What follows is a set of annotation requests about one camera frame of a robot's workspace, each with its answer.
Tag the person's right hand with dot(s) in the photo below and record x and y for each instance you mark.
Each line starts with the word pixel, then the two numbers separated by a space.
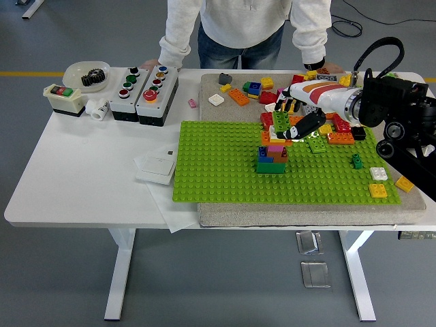
pixel 150 64

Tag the person's left hand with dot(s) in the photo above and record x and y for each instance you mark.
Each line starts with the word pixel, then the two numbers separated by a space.
pixel 333 67

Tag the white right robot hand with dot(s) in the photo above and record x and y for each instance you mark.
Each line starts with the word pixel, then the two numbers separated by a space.
pixel 320 93

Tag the lime long toy brick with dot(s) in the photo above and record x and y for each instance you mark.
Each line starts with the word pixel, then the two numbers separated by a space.
pixel 281 121
pixel 318 145

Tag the person's right forearm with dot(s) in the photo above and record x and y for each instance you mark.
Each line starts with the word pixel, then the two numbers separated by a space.
pixel 175 44

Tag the person's left forearm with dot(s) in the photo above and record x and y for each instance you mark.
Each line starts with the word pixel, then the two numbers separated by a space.
pixel 308 37

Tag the brown toy brick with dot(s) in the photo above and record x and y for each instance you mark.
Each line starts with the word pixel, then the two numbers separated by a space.
pixel 323 71
pixel 280 159

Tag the grey long toy brick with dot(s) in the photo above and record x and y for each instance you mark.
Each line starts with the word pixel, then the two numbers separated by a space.
pixel 325 77
pixel 310 109

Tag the red square toy brick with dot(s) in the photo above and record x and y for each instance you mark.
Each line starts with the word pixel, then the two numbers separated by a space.
pixel 298 79

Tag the orange long toy brick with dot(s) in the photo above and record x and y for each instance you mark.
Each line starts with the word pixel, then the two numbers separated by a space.
pixel 284 143
pixel 340 139
pixel 294 120
pixel 239 97

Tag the yellow square toy brick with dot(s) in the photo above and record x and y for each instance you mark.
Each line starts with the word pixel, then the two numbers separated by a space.
pixel 378 191
pixel 267 83
pixel 403 185
pixel 326 130

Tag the red long toy brick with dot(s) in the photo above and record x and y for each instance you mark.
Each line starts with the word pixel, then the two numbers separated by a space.
pixel 266 119
pixel 340 125

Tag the magenta toy brick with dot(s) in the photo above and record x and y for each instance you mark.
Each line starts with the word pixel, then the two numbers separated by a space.
pixel 280 92

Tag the black toy brick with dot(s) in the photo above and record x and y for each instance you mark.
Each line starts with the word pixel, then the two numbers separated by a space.
pixel 359 133

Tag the small pink toy brick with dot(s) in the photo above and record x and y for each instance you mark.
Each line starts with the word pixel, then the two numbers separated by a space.
pixel 193 103

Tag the white square toy brick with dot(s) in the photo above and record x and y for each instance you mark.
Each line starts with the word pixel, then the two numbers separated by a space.
pixel 379 174
pixel 274 137

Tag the blue green yellow brick stack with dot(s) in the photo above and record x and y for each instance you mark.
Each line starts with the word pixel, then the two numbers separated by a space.
pixel 253 88

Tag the dark grey toy brick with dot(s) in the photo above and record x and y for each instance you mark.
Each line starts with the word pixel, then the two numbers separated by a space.
pixel 225 79

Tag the small dark green brick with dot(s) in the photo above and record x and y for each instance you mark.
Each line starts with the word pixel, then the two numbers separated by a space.
pixel 357 161

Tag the small yellow toy brick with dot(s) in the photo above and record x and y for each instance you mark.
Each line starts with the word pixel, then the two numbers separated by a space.
pixel 225 87

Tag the blue toy brick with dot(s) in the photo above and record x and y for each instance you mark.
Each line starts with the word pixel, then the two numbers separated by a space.
pixel 263 156

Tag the green square toy brick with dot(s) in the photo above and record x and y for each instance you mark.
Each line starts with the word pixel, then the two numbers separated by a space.
pixel 270 168

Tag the green studded baseplate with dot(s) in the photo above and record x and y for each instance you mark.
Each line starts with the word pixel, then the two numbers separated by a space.
pixel 221 170

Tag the black wristwatch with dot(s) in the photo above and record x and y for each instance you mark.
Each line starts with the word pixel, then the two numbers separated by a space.
pixel 315 64

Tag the emergency stop control box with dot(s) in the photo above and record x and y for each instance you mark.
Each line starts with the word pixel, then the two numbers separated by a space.
pixel 160 102

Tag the three-button control box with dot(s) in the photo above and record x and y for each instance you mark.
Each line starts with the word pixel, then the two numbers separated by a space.
pixel 126 98

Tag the white flat square tile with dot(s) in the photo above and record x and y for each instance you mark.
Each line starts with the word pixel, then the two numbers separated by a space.
pixel 269 107
pixel 216 99

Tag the black metal gears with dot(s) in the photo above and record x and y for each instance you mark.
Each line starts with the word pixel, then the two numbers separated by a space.
pixel 92 79

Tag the white pipe tee fitting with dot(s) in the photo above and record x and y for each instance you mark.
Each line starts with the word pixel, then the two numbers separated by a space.
pixel 97 109

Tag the white bowl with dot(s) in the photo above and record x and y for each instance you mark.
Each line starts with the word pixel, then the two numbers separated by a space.
pixel 73 76

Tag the grey-brown mat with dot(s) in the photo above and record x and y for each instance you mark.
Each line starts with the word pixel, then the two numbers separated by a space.
pixel 221 114

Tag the person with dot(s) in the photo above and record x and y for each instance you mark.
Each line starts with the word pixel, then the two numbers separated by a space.
pixel 245 20

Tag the white furniture foot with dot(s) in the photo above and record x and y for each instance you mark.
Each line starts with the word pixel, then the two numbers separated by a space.
pixel 32 9

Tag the silver floor socket plate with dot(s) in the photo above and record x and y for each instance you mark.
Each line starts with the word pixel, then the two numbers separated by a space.
pixel 308 243
pixel 315 274

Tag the white paper sheet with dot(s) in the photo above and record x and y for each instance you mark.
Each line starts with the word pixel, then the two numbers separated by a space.
pixel 180 221

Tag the dark keyed panel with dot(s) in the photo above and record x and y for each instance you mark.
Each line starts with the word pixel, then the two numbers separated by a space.
pixel 417 235

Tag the white table leg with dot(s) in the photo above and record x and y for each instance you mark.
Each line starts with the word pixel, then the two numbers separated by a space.
pixel 357 272
pixel 119 272

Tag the white red-green switch box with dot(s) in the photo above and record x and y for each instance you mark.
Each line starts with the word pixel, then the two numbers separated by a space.
pixel 64 102

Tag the white wall switch plate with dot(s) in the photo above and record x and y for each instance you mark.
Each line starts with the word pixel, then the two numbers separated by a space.
pixel 155 167

